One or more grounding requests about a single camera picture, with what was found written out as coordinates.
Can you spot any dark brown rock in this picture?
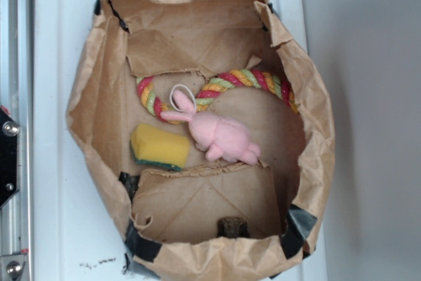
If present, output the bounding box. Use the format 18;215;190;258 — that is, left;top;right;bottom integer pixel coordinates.
217;217;251;239

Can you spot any brown paper bag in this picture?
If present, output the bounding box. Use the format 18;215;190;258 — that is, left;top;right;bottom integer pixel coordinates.
66;0;335;280

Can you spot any pink plush bunny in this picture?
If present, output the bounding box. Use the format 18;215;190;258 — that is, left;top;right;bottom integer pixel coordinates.
161;84;260;165

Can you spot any yellow green sponge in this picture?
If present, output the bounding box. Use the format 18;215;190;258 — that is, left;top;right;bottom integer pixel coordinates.
130;123;190;171

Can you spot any multicolour rope toy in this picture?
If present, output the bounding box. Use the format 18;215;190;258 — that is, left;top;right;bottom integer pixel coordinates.
136;68;299;122

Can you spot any black metal bracket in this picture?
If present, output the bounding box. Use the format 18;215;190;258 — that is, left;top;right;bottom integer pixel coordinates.
0;106;20;208

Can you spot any aluminium frame rail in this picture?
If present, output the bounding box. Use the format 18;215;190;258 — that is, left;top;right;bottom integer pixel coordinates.
1;0;34;280

